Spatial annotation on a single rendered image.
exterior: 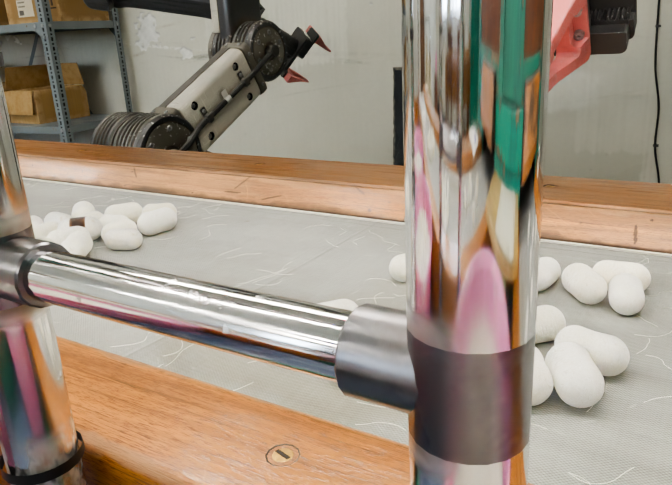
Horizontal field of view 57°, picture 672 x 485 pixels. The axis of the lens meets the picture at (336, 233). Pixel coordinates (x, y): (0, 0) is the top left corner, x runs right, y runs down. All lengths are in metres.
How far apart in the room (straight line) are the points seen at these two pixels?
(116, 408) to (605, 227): 0.37
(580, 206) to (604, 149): 1.91
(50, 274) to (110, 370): 0.12
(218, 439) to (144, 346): 0.14
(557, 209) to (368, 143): 2.14
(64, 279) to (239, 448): 0.09
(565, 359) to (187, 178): 0.50
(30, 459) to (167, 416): 0.05
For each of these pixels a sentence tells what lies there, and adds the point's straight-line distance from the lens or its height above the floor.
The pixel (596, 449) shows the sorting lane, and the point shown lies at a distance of 0.28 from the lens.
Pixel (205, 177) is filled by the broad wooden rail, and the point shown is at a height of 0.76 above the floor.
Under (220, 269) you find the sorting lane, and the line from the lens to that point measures 0.47.
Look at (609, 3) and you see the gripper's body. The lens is 0.51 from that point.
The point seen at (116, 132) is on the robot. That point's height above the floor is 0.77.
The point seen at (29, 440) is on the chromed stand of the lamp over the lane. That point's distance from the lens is 0.23.
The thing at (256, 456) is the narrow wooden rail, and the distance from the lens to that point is 0.23.
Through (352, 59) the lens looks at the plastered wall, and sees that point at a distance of 2.61.
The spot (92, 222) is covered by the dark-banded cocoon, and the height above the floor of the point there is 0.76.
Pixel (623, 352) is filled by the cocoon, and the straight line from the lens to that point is 0.32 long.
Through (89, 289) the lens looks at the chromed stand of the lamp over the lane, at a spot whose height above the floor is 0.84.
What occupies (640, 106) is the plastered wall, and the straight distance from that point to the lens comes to 2.40.
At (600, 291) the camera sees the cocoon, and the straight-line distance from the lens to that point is 0.39.
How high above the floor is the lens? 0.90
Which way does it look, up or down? 18 degrees down
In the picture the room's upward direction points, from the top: 3 degrees counter-clockwise
